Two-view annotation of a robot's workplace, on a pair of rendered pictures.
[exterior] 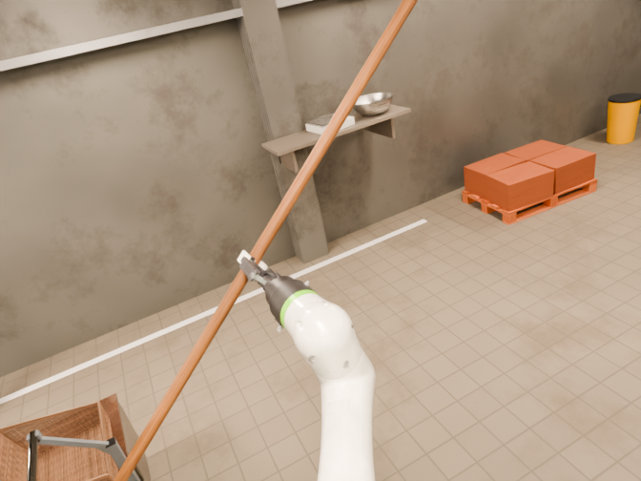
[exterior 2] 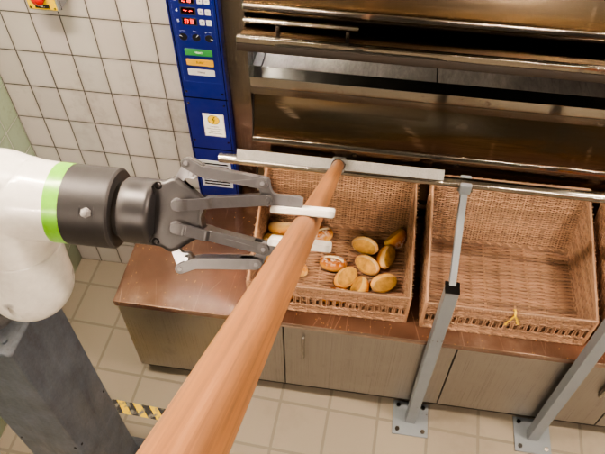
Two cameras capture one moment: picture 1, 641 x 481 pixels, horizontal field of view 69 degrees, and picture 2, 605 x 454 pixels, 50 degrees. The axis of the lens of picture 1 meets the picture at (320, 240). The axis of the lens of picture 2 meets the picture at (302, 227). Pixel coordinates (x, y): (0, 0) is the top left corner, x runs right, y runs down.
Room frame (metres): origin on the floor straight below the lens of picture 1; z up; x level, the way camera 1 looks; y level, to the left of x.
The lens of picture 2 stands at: (1.22, -0.21, 2.51)
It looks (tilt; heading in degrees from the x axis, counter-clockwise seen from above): 51 degrees down; 121
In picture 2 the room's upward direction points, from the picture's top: straight up
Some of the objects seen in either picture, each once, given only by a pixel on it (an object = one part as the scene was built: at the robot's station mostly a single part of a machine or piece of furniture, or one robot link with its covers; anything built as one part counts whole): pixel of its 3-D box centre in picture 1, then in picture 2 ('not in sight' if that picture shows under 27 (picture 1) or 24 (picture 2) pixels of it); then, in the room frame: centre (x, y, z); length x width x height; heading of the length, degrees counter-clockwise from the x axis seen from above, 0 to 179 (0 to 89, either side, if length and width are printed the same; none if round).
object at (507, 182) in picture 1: (527, 178); not in sight; (4.68, -2.39, 0.22); 1.24 x 0.89 x 0.43; 112
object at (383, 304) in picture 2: not in sight; (334, 237); (0.59, 1.05, 0.72); 0.56 x 0.49 x 0.28; 24
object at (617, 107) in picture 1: (622, 118); not in sight; (5.65, -4.13, 0.28); 0.37 x 0.36 x 0.57; 110
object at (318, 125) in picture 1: (329, 122); not in sight; (4.24, -0.31, 1.41); 0.37 x 0.35 x 0.09; 110
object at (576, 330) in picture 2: not in sight; (505, 257); (1.14, 1.28, 0.72); 0.56 x 0.49 x 0.28; 23
